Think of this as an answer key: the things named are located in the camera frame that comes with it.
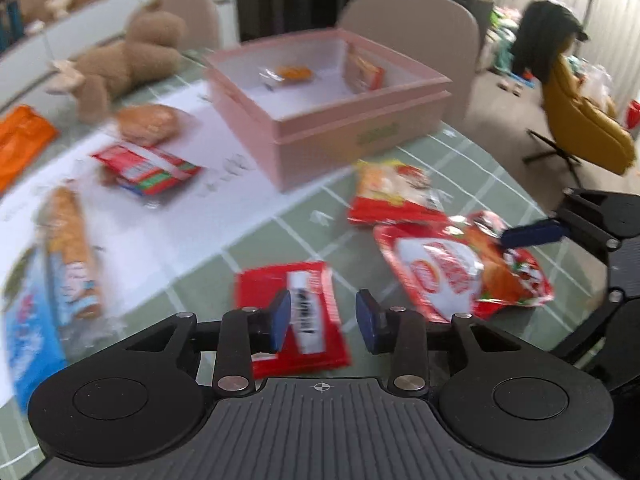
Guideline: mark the orange paper bag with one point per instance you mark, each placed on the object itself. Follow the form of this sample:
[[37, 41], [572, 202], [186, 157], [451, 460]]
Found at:
[[24, 134]]

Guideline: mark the red spicy strip packet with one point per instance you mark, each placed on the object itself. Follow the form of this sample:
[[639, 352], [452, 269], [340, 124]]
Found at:
[[314, 341]]

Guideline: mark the yellow rice cracker packet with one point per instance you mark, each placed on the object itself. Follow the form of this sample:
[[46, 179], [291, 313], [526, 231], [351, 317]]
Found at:
[[359, 73]]

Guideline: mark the small orange candy packet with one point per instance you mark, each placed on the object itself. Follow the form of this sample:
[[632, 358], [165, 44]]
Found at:
[[285, 76]]

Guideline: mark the long biscuit stick packet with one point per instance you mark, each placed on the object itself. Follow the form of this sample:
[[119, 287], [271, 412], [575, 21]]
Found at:
[[70, 257]]

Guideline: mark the red yellow snack packet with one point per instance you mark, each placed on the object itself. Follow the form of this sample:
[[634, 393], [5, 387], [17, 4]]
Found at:
[[392, 192]]

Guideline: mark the pink cardboard box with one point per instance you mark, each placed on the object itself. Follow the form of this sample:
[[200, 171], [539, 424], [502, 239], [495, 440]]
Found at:
[[296, 134]]

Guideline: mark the blue seaweed snack bag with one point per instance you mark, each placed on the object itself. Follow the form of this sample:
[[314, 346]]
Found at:
[[27, 329]]

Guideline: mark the brown plush teddy bear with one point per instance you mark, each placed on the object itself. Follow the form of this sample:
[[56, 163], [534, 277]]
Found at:
[[148, 52]]

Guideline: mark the round bread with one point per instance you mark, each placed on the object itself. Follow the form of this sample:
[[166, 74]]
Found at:
[[148, 124]]

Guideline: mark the white printed paper mat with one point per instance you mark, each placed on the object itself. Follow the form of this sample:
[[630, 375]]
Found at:
[[154, 256]]

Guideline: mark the white cabinet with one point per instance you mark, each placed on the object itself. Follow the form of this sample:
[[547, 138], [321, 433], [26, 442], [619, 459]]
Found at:
[[28, 62]]

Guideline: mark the large red snack bag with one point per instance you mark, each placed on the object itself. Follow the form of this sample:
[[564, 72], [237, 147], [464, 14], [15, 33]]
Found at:
[[456, 265]]

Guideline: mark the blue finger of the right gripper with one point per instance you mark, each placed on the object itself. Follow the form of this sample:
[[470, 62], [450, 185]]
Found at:
[[540, 232]]

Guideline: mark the red green candy packet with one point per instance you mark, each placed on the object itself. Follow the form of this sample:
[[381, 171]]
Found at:
[[147, 172]]

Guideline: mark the green checked tablecloth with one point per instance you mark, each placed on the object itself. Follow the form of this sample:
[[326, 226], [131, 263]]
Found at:
[[474, 168]]

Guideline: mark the yellow armchair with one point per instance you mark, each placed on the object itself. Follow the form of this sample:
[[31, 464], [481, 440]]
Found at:
[[579, 130]]

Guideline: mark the beige dining chair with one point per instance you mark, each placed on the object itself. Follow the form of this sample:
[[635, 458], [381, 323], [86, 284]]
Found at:
[[440, 34]]

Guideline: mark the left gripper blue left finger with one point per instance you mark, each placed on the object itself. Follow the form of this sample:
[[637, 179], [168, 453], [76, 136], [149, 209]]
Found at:
[[243, 333]]

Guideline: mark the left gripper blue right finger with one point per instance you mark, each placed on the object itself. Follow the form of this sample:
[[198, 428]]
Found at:
[[401, 333]]

